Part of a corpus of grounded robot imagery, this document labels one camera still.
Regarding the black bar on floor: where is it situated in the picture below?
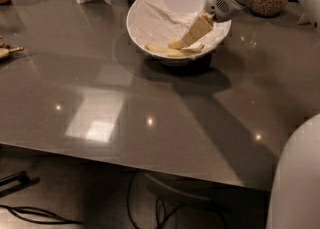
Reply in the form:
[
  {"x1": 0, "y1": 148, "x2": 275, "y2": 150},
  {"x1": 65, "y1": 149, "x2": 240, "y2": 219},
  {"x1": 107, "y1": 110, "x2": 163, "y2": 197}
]
[{"x1": 0, "y1": 171, "x2": 40, "y2": 198}]

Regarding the black cable under table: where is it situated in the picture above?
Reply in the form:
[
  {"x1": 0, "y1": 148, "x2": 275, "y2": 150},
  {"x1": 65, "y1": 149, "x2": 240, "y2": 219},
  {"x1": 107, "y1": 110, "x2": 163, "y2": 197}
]
[{"x1": 125, "y1": 171, "x2": 231, "y2": 229}]

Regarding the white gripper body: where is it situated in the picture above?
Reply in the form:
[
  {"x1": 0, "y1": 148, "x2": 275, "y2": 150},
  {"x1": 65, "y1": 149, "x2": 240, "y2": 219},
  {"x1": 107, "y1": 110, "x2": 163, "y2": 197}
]
[{"x1": 204, "y1": 0, "x2": 245, "y2": 22}]

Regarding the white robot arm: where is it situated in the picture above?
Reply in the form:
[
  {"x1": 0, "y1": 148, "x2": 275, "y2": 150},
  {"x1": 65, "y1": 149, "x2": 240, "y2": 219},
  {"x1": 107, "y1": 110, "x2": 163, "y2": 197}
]
[{"x1": 204, "y1": 0, "x2": 320, "y2": 229}]

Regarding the yellow banana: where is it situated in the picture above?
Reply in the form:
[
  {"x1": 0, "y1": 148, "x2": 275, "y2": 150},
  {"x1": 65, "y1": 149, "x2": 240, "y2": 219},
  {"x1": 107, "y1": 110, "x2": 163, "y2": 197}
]
[
  {"x1": 168, "y1": 39, "x2": 186, "y2": 50},
  {"x1": 145, "y1": 42, "x2": 206, "y2": 58}
]

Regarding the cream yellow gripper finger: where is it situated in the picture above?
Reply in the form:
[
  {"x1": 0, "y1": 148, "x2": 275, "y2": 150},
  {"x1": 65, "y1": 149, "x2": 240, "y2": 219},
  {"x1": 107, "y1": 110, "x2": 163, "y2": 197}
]
[{"x1": 182, "y1": 13, "x2": 214, "y2": 47}]

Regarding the black cable on floor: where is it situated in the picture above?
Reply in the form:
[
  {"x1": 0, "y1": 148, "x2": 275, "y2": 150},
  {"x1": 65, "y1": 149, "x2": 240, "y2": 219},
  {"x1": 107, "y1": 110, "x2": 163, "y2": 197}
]
[{"x1": 0, "y1": 204, "x2": 83, "y2": 226}]

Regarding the glass jar of chickpeas right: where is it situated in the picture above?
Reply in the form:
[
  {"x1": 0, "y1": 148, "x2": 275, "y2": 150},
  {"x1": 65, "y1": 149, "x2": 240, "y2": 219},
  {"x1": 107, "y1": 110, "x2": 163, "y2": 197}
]
[{"x1": 249, "y1": 0, "x2": 289, "y2": 17}]

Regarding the white ceramic bowl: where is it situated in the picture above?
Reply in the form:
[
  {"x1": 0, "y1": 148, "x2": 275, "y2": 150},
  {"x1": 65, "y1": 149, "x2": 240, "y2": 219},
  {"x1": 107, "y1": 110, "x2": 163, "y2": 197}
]
[{"x1": 125, "y1": 0, "x2": 232, "y2": 67}]

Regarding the banana at left edge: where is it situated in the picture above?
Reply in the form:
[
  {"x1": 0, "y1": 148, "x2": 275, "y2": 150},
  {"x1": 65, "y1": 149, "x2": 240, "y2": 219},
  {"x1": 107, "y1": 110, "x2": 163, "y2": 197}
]
[{"x1": 0, "y1": 43, "x2": 24, "y2": 60}]

